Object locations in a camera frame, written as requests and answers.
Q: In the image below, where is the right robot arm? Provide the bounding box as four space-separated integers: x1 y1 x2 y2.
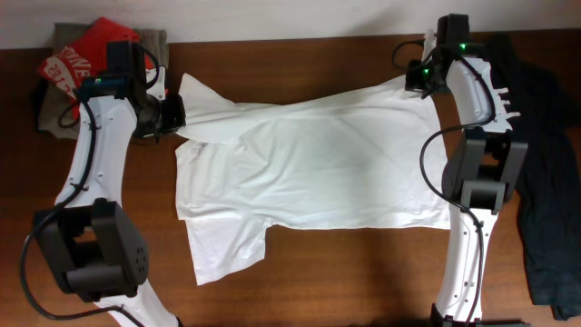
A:
406 42 527 326

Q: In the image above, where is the red folded t-shirt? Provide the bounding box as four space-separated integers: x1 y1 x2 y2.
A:
37 17 141 99

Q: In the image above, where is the dark navy garment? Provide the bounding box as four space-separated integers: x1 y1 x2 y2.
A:
486 35 580 321

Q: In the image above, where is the white t-shirt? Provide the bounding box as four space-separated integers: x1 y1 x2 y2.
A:
175 74 450 284

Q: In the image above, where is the olive folded garment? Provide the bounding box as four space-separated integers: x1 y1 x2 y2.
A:
29 23 169 139

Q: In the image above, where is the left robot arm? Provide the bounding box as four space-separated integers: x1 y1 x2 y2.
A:
26 75 182 326

